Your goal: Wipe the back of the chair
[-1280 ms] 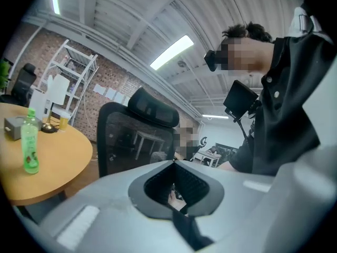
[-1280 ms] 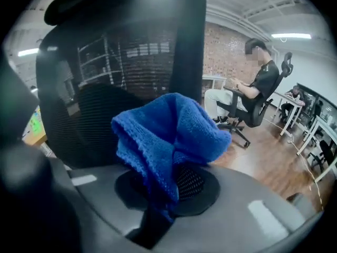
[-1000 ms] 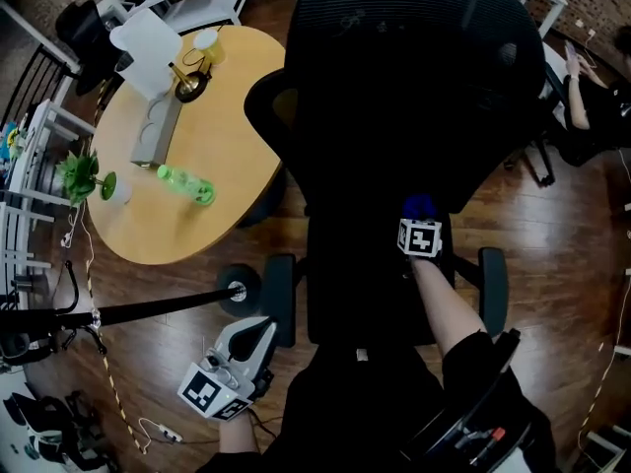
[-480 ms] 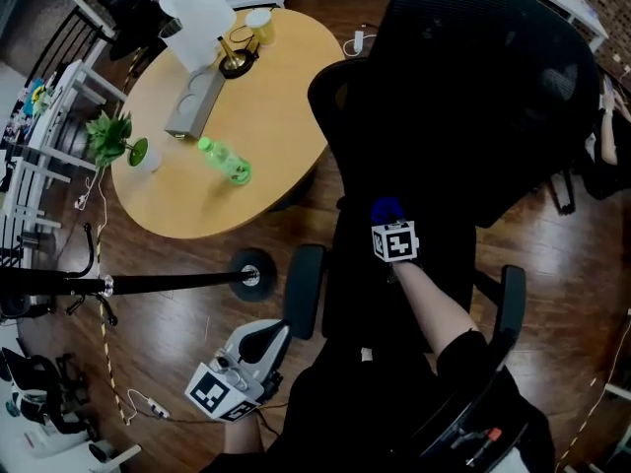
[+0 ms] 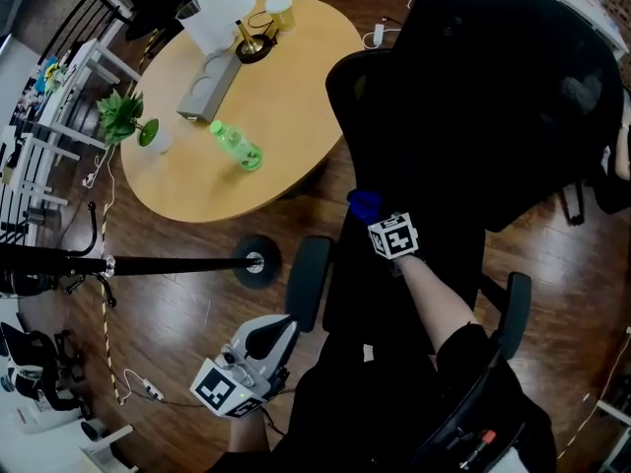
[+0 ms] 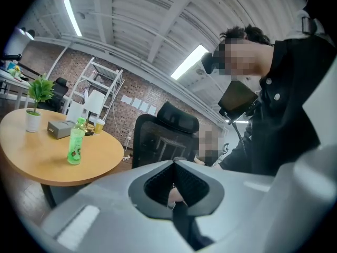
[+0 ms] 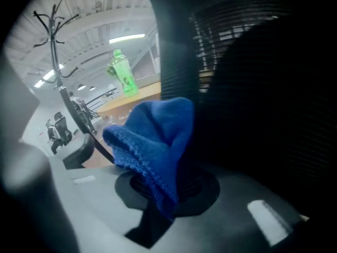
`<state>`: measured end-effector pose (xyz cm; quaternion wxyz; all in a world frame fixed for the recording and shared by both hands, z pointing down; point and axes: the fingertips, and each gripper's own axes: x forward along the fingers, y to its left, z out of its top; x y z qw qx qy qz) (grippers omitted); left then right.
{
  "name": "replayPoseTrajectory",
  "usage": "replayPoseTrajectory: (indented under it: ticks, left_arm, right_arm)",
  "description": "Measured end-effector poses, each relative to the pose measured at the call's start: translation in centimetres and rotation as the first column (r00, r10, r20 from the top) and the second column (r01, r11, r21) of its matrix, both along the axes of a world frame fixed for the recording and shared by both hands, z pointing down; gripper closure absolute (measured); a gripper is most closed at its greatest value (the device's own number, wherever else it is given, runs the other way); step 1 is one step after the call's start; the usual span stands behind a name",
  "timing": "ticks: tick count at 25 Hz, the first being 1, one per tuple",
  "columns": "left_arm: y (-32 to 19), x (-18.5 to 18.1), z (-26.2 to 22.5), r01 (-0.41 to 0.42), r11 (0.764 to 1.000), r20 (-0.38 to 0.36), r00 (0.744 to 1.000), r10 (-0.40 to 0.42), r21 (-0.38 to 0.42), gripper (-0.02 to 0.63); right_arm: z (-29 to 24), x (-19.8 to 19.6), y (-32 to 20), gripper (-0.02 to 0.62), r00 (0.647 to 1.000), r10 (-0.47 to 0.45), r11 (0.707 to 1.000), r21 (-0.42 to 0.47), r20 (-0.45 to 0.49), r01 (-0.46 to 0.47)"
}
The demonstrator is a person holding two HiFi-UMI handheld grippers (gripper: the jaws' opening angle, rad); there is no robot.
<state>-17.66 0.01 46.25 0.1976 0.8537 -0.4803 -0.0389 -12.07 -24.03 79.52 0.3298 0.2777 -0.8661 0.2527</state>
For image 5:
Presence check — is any blue cloth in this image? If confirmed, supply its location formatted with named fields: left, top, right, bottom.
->
left=347, top=189, right=385, bottom=226

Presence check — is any yellow black striped floor tape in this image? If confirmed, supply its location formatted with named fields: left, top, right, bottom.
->
left=100, top=204, right=124, bottom=406

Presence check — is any white metal rack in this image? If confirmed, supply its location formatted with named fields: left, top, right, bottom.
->
left=0, top=125, right=83, bottom=245

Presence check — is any grey rectangular box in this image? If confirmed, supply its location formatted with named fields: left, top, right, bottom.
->
left=175, top=51, right=243, bottom=123

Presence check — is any small white side table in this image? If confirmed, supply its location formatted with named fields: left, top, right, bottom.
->
left=36, top=36, right=144, bottom=117

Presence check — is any person's black clothing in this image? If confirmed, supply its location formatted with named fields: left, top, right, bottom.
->
left=206, top=322, right=558, bottom=473

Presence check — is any white cylindrical container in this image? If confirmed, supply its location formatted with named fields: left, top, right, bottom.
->
left=175, top=0, right=208, bottom=43

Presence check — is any white frame table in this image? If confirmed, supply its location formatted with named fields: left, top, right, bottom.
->
left=596, top=399, right=631, bottom=473

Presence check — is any black metal railing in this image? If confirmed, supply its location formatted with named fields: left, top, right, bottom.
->
left=48, top=0, right=132, bottom=63

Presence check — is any green plastic bottle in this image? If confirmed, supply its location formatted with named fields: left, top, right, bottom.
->
left=209, top=119, right=265, bottom=171

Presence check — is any person's left forearm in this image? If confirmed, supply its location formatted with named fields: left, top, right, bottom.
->
left=227, top=409, right=272, bottom=455

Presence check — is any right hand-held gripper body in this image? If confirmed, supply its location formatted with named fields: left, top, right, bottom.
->
left=367, top=211, right=426, bottom=265

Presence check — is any black mesh office chair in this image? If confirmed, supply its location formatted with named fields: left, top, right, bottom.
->
left=285, top=0, right=625, bottom=362

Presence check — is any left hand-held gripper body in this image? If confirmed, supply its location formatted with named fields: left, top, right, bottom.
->
left=189, top=313, right=300, bottom=419

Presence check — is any person's right forearm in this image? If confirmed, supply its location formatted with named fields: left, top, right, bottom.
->
left=397, top=253, right=479, bottom=357

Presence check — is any yellow jar with white lid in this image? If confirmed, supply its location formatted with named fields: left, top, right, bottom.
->
left=263, top=0, right=298, bottom=34

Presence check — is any black coat rack stand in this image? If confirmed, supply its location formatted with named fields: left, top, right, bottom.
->
left=0, top=199, right=283, bottom=309

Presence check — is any round wooden table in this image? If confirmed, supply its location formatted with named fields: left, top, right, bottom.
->
left=119, top=0, right=366, bottom=225

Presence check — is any green plant in white pot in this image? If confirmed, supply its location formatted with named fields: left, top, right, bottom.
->
left=96, top=89, right=174, bottom=156

